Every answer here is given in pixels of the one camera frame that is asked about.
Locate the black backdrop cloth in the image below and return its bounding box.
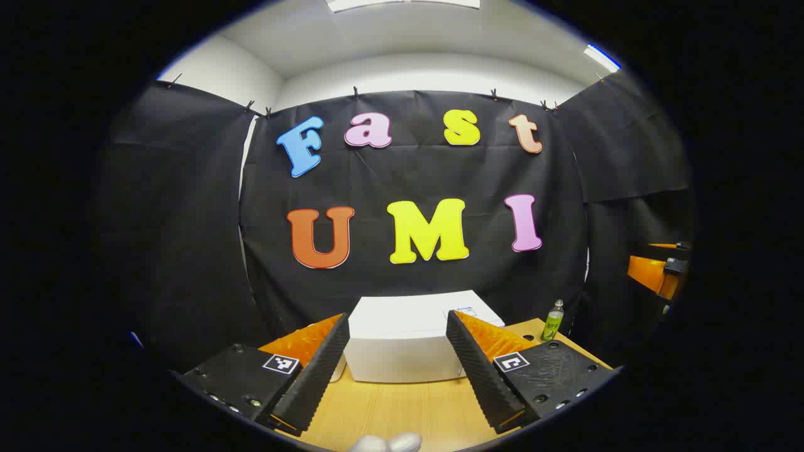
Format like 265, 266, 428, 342
94, 70, 695, 377

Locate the white microwave oven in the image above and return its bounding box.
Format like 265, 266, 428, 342
344, 289, 505, 384

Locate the green label drink bottle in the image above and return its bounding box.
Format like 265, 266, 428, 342
541, 299, 565, 343

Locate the ceiling light panel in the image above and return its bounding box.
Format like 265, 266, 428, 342
583, 43, 622, 73
325, 0, 481, 13

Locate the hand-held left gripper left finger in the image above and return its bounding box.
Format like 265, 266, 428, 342
176, 312, 350, 438

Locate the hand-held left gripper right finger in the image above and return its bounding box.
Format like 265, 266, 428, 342
446, 309, 622, 435

